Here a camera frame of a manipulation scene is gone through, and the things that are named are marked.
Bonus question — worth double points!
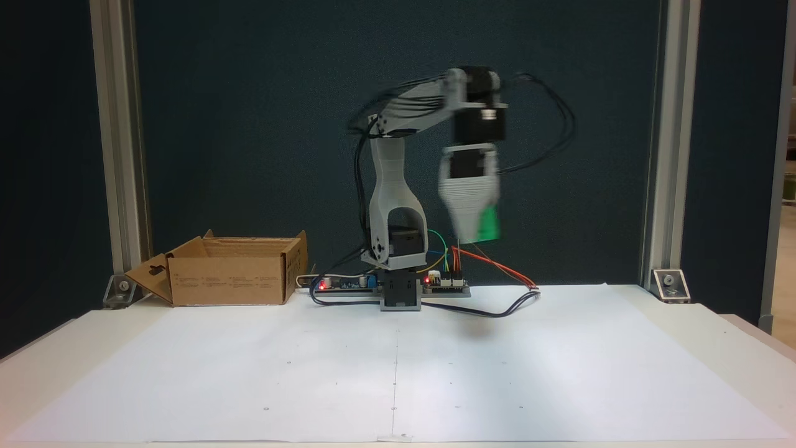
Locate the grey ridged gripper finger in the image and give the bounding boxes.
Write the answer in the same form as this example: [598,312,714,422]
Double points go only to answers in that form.
[438,151,502,245]

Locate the green die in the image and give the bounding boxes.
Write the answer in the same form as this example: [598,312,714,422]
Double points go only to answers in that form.
[475,204,502,243]

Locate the circuit board with white connector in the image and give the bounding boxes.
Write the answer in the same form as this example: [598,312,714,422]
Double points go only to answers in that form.
[421,271,472,298]

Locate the circuit board with blue part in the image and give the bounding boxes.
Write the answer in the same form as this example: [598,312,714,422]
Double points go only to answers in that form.
[309,273,382,297]

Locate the open cardboard box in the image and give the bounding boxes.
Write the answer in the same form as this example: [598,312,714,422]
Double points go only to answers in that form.
[125,230,309,307]

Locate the green wire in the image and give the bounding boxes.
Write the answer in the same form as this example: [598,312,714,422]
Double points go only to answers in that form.
[425,230,450,275]

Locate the yellow wire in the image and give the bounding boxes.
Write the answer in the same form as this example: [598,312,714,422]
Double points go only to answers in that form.
[415,248,451,276]

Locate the red and orange wires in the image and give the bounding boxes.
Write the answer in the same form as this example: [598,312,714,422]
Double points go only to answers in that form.
[450,245,539,291]

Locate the dark cable on table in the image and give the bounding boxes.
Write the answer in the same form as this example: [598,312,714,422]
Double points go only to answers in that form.
[308,287,541,319]

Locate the aluminium frame post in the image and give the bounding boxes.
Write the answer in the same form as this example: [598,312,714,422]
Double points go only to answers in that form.
[640,0,703,291]
[88,0,154,294]

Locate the metal corner bracket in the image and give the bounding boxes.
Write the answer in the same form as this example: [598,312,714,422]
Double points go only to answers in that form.
[650,268,692,305]
[102,273,150,310]

